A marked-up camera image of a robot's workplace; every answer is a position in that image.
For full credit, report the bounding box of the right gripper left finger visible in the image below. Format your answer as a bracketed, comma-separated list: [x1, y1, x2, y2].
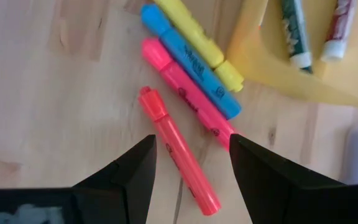
[62, 134, 157, 224]

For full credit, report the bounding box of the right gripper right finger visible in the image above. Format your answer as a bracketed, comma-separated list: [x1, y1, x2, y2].
[229, 134, 346, 224]

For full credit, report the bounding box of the coral red highlighter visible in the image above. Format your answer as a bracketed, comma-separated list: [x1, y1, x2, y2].
[137, 86, 222, 217]

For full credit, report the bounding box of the pink highlighter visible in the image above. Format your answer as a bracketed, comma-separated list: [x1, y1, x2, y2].
[140, 37, 239, 150]

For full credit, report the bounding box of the blue highlighter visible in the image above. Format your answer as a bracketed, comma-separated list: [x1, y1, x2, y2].
[140, 3, 242, 121]

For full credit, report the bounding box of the green Expo marker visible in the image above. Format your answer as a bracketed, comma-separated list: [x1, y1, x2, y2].
[280, 0, 313, 74]

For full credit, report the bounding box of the orange Expo marker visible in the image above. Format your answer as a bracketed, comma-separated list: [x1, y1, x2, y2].
[257, 0, 270, 31]

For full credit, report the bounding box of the yellow highlighter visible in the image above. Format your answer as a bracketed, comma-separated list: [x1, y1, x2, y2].
[152, 0, 245, 93]

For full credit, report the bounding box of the red Expo marker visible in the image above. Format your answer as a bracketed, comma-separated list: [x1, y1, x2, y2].
[320, 0, 357, 63]

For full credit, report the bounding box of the yellow plastic bin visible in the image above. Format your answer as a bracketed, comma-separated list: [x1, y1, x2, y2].
[227, 0, 358, 110]

